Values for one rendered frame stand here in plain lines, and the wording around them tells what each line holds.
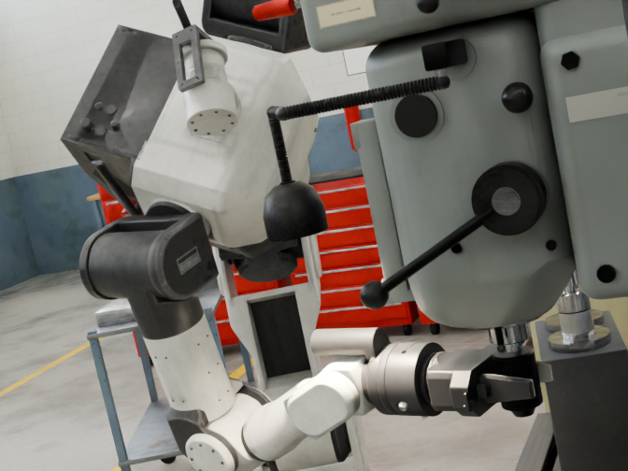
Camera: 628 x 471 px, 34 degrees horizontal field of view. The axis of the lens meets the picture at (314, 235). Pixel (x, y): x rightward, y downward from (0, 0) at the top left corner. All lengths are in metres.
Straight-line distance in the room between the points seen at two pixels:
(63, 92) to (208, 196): 10.83
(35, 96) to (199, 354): 11.05
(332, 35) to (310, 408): 0.49
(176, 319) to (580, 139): 0.63
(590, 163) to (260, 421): 0.63
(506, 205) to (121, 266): 0.57
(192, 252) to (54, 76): 10.89
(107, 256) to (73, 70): 10.72
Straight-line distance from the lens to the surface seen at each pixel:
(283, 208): 1.17
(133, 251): 1.38
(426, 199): 1.07
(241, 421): 1.48
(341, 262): 6.22
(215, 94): 1.33
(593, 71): 1.00
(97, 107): 1.50
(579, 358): 1.52
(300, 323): 1.80
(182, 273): 1.37
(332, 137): 10.79
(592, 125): 1.01
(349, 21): 1.05
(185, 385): 1.44
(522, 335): 1.17
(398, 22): 1.04
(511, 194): 1.01
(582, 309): 1.54
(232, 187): 1.39
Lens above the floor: 1.61
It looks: 8 degrees down
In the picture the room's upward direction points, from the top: 12 degrees counter-clockwise
